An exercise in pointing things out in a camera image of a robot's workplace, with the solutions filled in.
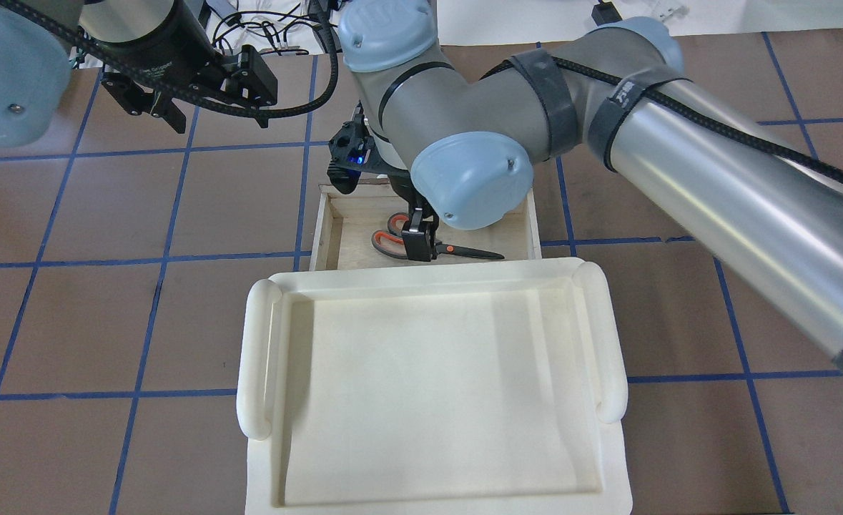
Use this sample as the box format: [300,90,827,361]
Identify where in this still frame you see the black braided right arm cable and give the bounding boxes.
[482,54,843,201]

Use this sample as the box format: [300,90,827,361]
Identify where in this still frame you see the white foam tray box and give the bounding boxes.
[236,257,634,514]

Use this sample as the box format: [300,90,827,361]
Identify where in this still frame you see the grey orange handled scissors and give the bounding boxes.
[371,212,504,262]

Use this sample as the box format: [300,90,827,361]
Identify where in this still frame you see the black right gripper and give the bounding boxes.
[327,114,438,262]

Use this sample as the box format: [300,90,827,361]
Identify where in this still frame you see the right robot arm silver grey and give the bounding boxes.
[329,1,843,372]

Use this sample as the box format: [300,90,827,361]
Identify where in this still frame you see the open wooden drawer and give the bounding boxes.
[310,179,542,271]

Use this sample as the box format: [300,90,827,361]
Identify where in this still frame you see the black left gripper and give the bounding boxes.
[102,44,280,134]

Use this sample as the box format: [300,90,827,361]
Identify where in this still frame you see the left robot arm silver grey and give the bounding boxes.
[0,1,278,147]

